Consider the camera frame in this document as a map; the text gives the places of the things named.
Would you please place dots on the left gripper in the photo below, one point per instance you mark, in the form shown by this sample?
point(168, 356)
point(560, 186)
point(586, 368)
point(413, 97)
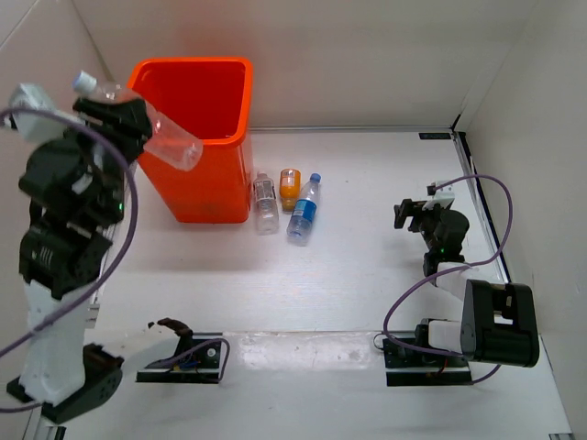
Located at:
point(130, 123)

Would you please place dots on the blue label water bottle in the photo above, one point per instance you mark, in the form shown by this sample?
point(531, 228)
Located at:
point(303, 215)

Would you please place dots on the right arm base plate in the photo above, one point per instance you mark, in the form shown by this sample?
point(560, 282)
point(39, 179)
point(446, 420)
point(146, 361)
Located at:
point(406, 368)

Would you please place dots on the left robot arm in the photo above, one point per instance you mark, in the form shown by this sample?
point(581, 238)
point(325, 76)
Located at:
point(62, 266)

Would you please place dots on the clear bottle white label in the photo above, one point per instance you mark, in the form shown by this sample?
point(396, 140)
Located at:
point(266, 209)

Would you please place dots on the orange plastic bin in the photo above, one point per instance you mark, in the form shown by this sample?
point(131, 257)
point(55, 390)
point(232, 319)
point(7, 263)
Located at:
point(210, 98)

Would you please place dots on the clear bottle white cap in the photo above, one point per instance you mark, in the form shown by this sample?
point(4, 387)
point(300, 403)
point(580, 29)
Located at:
point(168, 141)

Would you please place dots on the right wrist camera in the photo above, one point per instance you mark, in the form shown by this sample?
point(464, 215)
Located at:
point(440, 194)

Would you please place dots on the black logo sticker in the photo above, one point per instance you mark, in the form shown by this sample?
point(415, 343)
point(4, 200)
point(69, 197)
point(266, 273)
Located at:
point(434, 136)

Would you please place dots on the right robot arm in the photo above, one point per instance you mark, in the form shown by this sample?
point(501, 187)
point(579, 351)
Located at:
point(498, 322)

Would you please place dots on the orange juice bottle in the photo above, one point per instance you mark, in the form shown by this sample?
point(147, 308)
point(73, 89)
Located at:
point(289, 188)

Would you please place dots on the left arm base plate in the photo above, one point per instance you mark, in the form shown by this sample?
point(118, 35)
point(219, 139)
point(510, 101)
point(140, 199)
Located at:
point(197, 358)

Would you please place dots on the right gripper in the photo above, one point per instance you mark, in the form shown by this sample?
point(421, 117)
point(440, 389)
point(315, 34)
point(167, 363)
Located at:
point(406, 206)

